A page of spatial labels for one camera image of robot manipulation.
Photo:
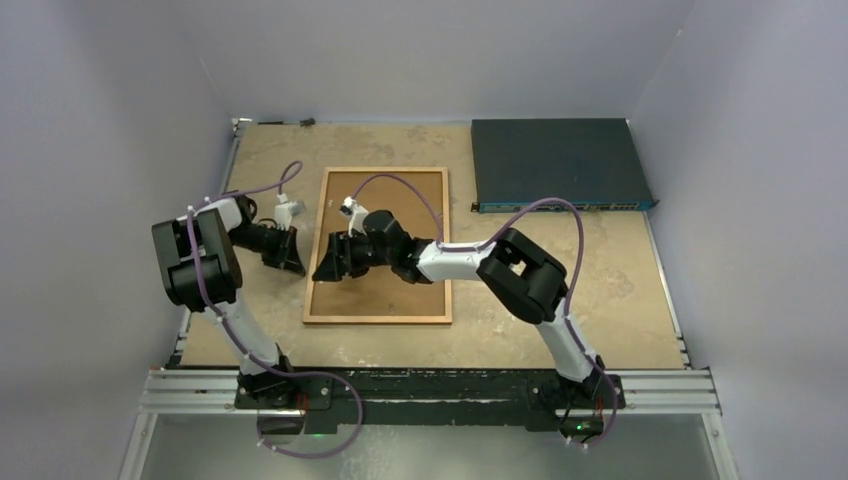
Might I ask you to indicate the wooden picture frame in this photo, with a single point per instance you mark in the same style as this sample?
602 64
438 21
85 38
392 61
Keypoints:
381 311

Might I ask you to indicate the aluminium rail base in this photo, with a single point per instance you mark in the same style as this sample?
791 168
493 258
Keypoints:
637 391

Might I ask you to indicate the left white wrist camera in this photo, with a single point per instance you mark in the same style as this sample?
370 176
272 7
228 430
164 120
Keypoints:
286 210

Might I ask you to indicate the brown cardboard backing board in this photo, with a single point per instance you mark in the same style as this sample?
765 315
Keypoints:
397 199

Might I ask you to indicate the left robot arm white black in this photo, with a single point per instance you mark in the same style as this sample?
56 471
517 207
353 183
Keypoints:
196 255

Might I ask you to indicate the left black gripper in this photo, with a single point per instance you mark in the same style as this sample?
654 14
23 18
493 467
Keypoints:
285 256

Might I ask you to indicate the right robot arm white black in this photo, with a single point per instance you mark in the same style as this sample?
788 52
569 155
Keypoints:
528 282

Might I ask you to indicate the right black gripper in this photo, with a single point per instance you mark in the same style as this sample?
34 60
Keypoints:
334 268

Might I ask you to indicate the black mounting plate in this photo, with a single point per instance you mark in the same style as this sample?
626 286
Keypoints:
326 422

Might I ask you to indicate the dark blue network switch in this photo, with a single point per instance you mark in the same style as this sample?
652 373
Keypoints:
591 162

